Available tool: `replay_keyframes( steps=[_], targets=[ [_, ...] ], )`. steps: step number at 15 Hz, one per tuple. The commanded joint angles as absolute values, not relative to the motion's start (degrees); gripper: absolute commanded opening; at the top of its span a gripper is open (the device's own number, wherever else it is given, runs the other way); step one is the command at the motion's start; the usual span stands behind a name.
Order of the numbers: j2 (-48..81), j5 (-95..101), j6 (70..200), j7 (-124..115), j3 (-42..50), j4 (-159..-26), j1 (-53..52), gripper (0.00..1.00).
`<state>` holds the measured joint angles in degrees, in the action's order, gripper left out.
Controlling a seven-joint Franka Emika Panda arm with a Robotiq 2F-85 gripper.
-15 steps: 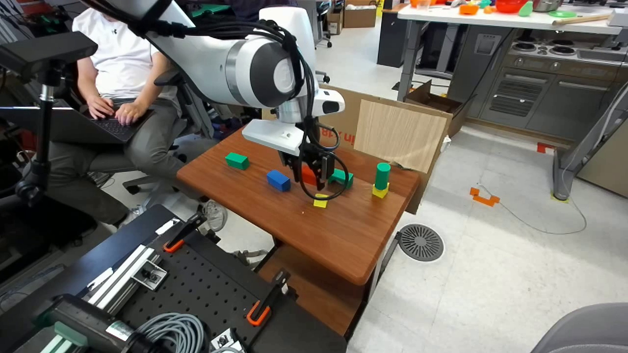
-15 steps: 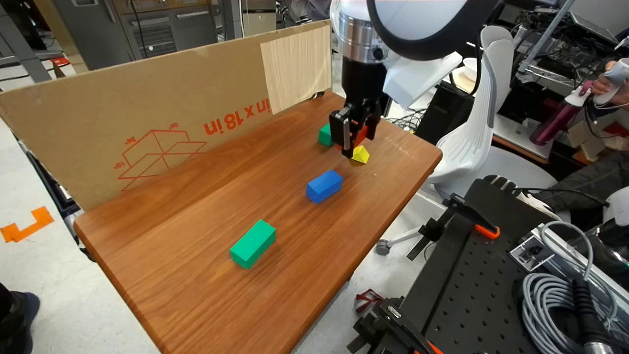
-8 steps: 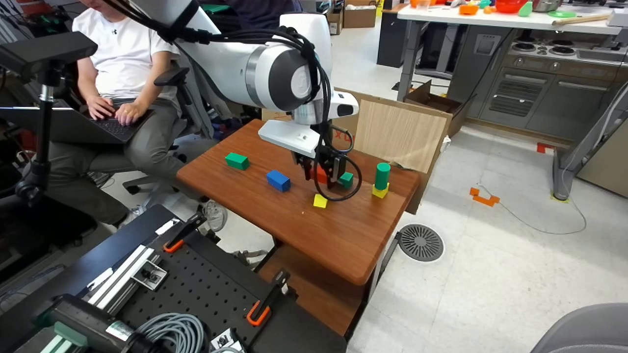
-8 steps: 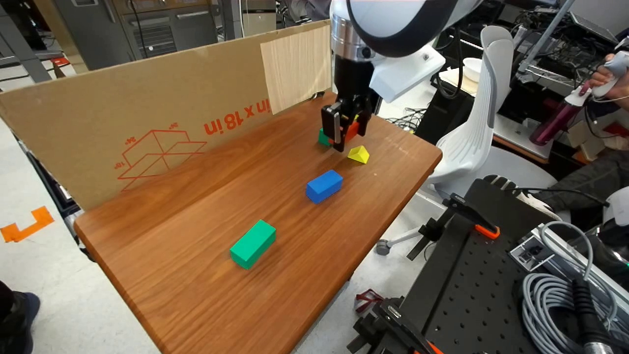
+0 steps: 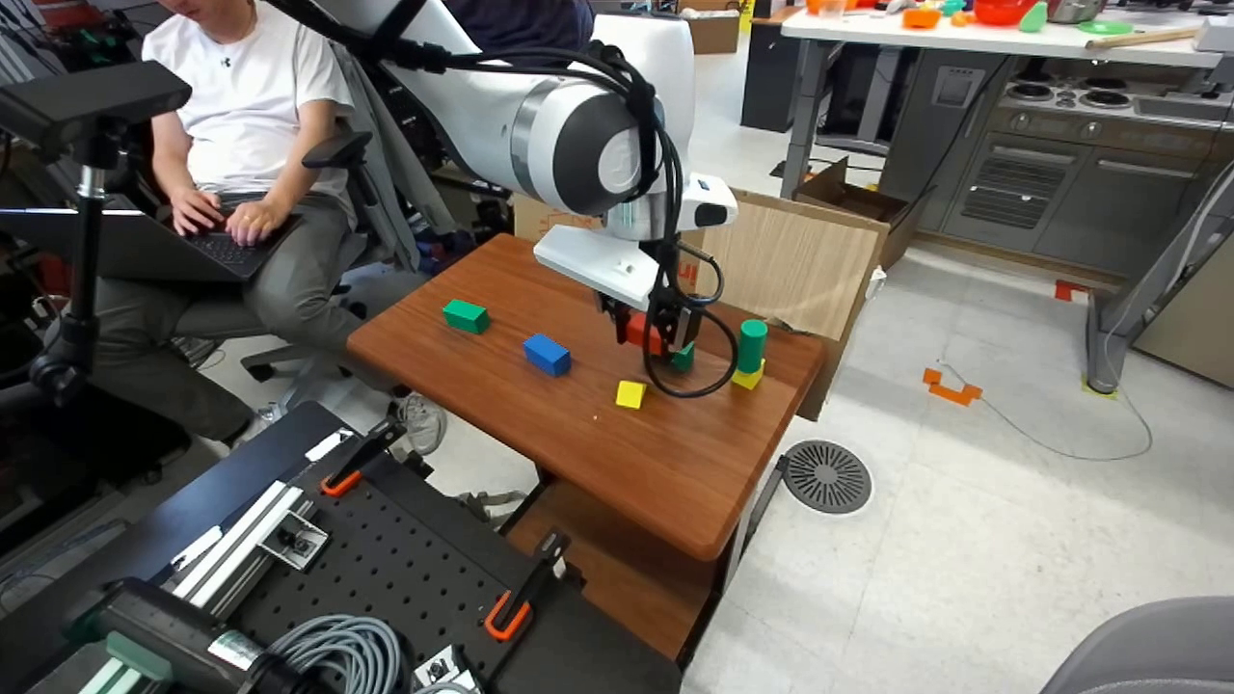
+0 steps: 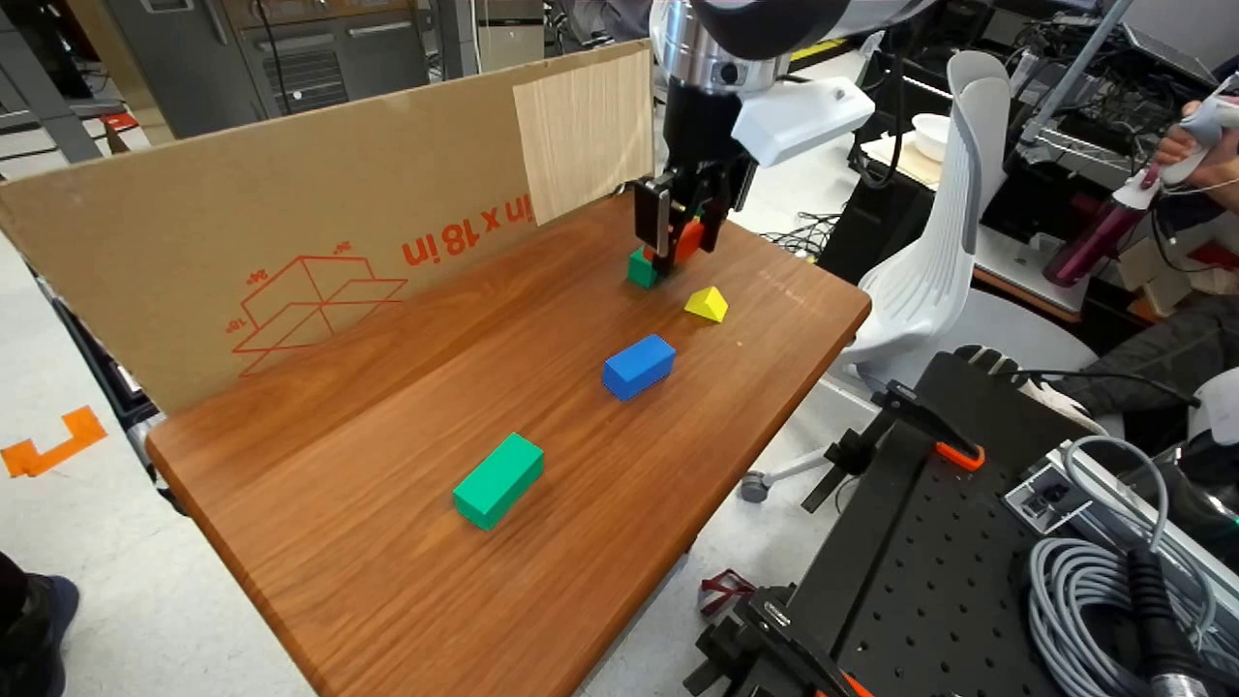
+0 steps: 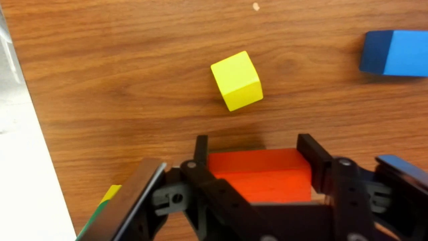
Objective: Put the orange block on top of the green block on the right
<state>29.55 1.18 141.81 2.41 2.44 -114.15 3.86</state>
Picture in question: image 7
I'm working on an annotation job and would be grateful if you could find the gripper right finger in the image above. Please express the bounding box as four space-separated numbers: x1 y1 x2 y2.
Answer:
297 134 428 241

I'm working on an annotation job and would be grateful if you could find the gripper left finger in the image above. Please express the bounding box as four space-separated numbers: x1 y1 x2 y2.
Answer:
79 135 268 241

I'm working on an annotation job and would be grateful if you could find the orange block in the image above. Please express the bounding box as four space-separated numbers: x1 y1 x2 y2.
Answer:
207 148 313 204

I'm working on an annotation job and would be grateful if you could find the yellow flat block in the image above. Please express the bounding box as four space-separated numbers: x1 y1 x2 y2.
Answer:
99 184 122 205

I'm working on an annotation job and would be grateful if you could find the yellow cube block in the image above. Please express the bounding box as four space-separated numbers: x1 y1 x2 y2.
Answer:
210 51 264 112

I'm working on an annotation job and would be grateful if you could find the green block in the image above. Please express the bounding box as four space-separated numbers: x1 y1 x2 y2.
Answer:
76 199 111 241

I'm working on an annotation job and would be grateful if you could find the blue block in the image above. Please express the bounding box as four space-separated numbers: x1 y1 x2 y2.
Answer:
359 30 428 78

